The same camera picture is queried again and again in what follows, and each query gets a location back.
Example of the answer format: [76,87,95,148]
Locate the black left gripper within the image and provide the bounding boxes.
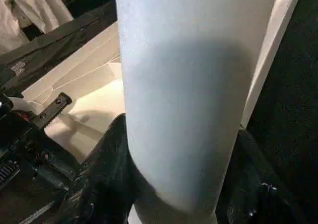
[0,92,82,192]

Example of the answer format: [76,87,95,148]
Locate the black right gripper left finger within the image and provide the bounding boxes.
[62,112,140,224]

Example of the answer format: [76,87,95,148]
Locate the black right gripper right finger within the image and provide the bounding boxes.
[216,129,306,224]

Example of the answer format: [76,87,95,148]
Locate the white plastic table leg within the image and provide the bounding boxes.
[115,0,274,224]

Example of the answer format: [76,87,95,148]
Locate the white plastic table top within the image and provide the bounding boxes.
[21,0,303,165]

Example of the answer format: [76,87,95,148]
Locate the black mat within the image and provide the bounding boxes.
[0,0,318,224]

